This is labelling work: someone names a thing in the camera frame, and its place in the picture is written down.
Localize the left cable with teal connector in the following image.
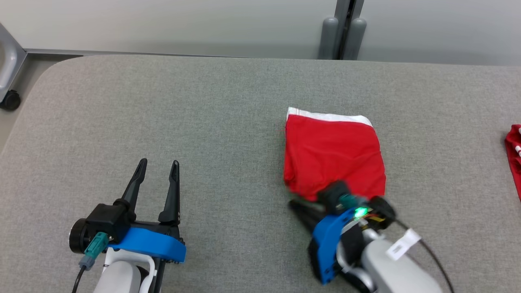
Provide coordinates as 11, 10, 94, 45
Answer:
71, 232, 109, 293

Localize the white cable label tag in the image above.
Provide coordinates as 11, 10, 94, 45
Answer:
386, 229, 422, 261

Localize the grey rounded wall post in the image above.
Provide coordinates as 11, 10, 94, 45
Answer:
346, 17, 367, 61
318, 16, 339, 60

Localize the grey metal cart frame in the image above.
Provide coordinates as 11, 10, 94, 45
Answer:
0, 22, 28, 102

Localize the black caster wheel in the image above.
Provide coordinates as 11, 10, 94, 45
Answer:
0, 90, 21, 111

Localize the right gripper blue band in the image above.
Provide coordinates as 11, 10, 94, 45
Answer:
288, 199, 369, 285

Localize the red garment with white stripe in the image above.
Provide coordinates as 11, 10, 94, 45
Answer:
284, 107, 386, 203

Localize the red jersey with lettering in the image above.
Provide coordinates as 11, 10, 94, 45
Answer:
505, 124, 521, 202

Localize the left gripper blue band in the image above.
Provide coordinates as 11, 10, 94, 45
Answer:
108, 158, 187, 265

